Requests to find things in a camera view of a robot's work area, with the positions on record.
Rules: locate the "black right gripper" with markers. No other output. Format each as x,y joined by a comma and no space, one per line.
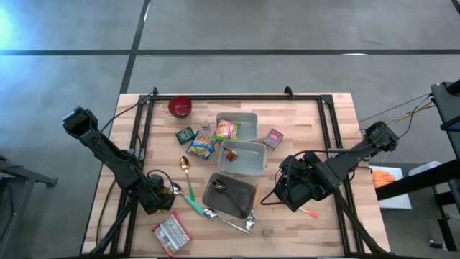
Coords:
305,183

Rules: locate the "dark grey plastic bin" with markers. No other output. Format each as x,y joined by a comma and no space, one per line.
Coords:
235,187

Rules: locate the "blue yellow snack packet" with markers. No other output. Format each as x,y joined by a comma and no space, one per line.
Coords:
200,145

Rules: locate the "orange cloth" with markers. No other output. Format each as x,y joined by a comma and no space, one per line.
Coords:
382,178

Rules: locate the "black aluminium table frame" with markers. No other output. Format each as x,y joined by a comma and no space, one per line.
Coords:
233,97

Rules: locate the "light grey plastic bin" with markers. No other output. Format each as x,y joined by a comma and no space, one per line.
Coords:
249,160
249,124

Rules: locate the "black metal stand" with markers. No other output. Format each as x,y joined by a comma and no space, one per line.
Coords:
445,104

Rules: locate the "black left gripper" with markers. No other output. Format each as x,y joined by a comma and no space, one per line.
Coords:
156,194

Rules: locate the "pink green noodle packet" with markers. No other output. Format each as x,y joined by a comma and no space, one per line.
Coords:
226,130

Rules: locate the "white flat box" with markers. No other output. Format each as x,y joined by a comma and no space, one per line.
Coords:
395,201

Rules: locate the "black spoon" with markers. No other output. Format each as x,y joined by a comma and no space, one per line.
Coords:
219,186

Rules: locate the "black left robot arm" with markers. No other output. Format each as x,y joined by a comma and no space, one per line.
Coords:
108,154

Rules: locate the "red bowl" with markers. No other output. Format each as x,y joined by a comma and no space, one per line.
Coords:
179,106

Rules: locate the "red white food packet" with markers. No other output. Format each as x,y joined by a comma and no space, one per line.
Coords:
171,234

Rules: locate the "small green tin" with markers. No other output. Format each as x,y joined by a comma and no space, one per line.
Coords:
185,135

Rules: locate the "grey metal stand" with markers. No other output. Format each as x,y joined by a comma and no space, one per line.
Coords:
43,180

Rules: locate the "all silver spoon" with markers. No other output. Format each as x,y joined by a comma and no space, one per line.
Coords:
211,213

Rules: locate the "white plastic container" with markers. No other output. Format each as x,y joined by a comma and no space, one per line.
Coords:
426,167

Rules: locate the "amber sauce bottle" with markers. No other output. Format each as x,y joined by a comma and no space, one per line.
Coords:
230,154

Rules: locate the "paprika tin with pink label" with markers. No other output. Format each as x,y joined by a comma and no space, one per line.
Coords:
274,139

